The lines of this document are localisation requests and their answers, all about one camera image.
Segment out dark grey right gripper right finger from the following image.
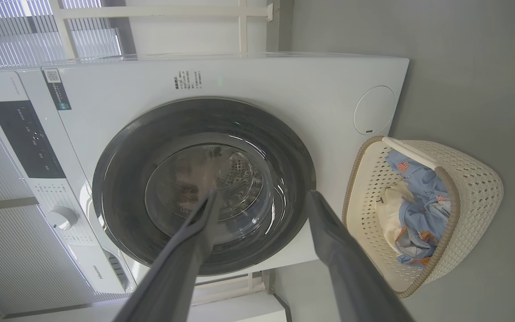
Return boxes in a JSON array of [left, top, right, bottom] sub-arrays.
[[306, 191, 414, 322]]

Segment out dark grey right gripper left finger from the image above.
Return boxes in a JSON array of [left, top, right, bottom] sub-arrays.
[[114, 189, 222, 322]]

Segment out cream white garment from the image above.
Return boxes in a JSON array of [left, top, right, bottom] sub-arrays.
[[376, 181, 417, 255]]

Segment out blue patterned garment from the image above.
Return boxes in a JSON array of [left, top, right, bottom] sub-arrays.
[[385, 150, 452, 267]]

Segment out washing machine glass door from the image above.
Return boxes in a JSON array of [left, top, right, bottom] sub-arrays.
[[92, 97, 316, 275]]

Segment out white washing machine dial knob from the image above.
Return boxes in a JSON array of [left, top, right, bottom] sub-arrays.
[[46, 206, 79, 231]]

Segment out black washing machine display panel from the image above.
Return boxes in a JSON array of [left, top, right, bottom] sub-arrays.
[[0, 100, 67, 179]]

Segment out white front-load washing machine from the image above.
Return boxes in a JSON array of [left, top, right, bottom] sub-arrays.
[[0, 53, 410, 296]]

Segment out white detergent drawer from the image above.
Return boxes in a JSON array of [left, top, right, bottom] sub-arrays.
[[68, 244, 129, 294]]

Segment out cream perforated laundry basket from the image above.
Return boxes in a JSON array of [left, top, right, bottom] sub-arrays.
[[342, 136, 504, 299]]

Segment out round white filter cover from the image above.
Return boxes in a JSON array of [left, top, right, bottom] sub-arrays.
[[354, 85, 397, 136]]

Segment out dark QR code sticker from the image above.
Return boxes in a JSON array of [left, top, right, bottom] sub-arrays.
[[42, 68, 72, 111]]

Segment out white window blinds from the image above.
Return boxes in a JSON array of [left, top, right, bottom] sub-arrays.
[[0, 0, 122, 72]]

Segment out white metal rack frame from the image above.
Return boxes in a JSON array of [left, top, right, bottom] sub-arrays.
[[50, 0, 274, 59]]

